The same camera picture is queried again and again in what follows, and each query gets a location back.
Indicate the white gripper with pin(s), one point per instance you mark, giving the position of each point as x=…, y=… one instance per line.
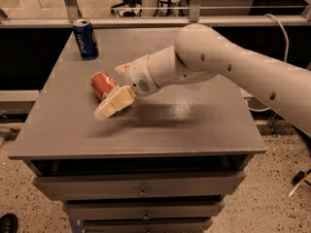
x=138, y=75

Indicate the red coke can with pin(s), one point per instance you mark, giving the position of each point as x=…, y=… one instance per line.
x=103, y=84

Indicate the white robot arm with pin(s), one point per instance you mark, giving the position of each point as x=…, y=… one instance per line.
x=199, y=54

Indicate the blue pepsi can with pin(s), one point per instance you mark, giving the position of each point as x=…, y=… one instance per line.
x=85, y=38

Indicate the black office chair base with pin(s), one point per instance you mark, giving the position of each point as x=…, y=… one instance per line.
x=129, y=4

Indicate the grey drawer cabinet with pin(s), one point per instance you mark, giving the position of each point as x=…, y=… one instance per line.
x=163, y=165

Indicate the black shoe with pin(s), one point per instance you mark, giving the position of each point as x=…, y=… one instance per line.
x=8, y=223

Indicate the metal railing frame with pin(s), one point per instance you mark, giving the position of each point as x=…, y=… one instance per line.
x=105, y=13

